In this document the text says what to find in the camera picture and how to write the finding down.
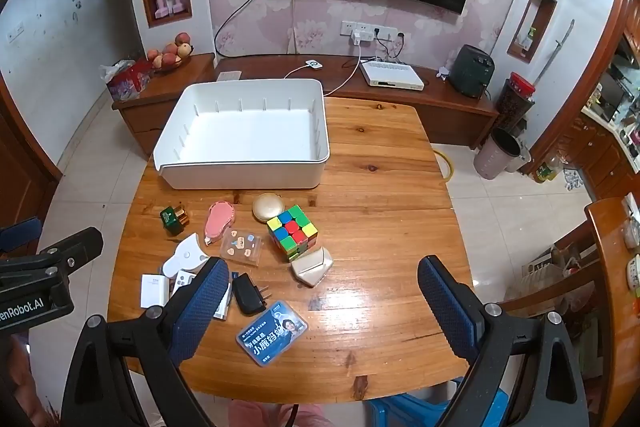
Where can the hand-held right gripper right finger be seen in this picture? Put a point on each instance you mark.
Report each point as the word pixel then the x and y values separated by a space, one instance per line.
pixel 445 307

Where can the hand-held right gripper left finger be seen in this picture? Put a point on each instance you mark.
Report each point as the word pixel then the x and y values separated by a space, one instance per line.
pixel 200 302

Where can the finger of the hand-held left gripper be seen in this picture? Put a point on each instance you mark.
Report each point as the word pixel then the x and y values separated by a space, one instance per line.
pixel 70 249
pixel 20 233

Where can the white packet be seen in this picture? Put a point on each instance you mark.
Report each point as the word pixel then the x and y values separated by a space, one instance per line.
pixel 225 307

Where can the white electronic device with screen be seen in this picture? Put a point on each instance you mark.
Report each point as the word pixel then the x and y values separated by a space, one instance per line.
pixel 155 292

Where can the white tape dispenser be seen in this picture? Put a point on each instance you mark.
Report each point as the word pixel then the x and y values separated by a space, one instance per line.
pixel 182 257

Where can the blue printed card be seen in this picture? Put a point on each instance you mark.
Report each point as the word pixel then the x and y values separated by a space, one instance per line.
pixel 272 332

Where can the green bottle with gold cap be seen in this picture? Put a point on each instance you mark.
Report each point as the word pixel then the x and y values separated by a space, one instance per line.
pixel 172 221

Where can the white plastic storage box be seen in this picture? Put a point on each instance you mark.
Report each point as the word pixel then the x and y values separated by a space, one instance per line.
pixel 250 132

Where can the person's left forearm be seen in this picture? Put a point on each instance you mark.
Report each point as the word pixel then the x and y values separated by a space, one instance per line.
pixel 17 382

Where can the white device with grey buttons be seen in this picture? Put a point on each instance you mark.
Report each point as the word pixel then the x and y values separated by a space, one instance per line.
pixel 184 279

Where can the black plug charger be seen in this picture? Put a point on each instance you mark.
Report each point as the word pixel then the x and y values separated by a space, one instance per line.
pixel 247 294

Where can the wooden door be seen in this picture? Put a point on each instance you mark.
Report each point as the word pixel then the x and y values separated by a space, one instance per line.
pixel 20 167

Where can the clear case with stickers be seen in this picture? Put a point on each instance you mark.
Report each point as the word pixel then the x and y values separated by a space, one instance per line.
pixel 242 249

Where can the pink correction tape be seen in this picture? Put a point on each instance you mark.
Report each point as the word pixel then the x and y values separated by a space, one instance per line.
pixel 220 219

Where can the blue plastic stool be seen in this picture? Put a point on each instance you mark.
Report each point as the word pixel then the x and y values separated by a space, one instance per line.
pixel 400 407

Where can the colourful puzzle cube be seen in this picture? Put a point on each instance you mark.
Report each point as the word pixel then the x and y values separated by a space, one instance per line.
pixel 292 232

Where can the gold round compact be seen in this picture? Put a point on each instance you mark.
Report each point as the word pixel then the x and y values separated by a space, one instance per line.
pixel 267 207

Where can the wooden chair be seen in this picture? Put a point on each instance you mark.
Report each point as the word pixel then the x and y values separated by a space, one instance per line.
pixel 565 292

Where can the person's pink clothing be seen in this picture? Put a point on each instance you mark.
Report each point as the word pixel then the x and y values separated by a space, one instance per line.
pixel 260 414

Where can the grey trash bin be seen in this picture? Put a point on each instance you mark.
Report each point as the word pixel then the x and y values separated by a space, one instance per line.
pixel 492 159

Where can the white bucket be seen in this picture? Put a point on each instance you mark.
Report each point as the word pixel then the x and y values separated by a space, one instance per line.
pixel 522 162

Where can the yellow bottle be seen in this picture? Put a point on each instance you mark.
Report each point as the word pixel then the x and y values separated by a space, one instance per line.
pixel 544 173

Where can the wooden side table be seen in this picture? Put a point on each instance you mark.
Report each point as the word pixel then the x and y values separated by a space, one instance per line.
pixel 615 317

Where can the red tissue pack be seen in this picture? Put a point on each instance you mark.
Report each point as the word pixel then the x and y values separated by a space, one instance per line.
pixel 127 82

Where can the patterned bowl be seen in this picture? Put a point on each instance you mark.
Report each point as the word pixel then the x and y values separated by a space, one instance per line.
pixel 635 271

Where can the wooden television cabinet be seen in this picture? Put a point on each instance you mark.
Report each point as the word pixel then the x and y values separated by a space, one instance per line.
pixel 450 99

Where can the dark fruit basket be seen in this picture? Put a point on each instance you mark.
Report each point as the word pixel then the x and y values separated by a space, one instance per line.
pixel 172 68

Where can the wooden kitchen cabinet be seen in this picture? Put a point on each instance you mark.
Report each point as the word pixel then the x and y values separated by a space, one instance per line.
pixel 600 157

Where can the dark jar with red lid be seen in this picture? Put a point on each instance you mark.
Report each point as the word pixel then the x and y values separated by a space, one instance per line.
pixel 515 102

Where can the white set-top box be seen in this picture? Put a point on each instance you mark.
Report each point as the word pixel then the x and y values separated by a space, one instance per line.
pixel 390 76

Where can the dark green kitchen appliance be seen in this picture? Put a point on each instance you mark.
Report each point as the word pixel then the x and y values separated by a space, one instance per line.
pixel 472 71

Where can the white round charging pad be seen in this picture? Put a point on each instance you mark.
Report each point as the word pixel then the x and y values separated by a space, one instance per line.
pixel 314 66

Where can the grey pole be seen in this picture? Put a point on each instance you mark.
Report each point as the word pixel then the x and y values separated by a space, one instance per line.
pixel 555 52

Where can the white plug charger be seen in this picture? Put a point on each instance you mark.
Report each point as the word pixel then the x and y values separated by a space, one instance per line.
pixel 359 39

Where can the white wall socket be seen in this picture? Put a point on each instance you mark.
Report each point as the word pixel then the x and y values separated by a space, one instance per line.
pixel 15 33

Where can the white wall power strip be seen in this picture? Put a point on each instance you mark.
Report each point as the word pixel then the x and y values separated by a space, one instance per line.
pixel 370 29

